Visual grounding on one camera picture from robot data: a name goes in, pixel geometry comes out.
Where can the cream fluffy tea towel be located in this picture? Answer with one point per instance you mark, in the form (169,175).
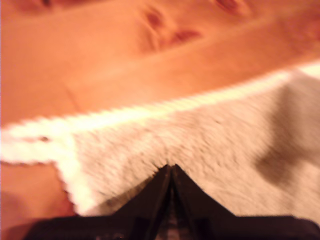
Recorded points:
(200,130)

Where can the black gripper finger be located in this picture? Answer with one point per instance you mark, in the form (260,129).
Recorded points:
(150,200)
(192,205)

